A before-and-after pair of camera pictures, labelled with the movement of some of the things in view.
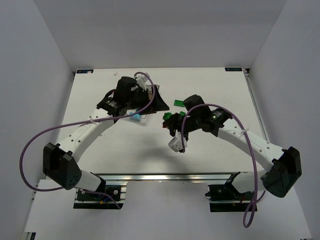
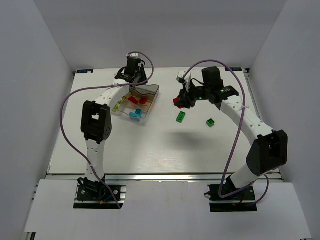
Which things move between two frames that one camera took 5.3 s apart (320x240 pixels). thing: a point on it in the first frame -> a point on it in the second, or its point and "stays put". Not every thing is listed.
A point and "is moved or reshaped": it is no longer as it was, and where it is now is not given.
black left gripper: x=150 y=99 -> x=141 y=75
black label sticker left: x=84 y=71 stays put
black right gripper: x=177 y=124 -> x=186 y=97
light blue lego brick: x=136 y=117 stays put
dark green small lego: x=166 y=115 is moved or reshaped
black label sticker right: x=233 y=69 stays put
